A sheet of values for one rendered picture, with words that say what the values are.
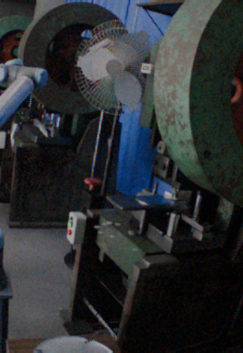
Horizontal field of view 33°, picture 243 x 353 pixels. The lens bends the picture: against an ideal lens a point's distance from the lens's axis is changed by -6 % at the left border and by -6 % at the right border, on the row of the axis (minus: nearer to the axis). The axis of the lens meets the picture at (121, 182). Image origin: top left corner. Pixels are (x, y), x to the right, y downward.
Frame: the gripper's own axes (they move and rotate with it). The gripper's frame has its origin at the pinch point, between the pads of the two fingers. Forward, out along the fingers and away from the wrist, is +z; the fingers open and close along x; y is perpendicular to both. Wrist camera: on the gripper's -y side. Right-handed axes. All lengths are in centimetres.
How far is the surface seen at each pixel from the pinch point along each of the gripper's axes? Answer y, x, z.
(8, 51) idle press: -274, -17, -95
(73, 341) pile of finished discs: 47, -2, 67
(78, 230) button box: -9.1, 11.1, 43.3
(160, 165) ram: 9, 49, 21
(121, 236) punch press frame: 8, 27, 46
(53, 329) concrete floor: -15, -15, 94
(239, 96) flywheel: 51, 70, -2
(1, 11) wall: -604, -35, -244
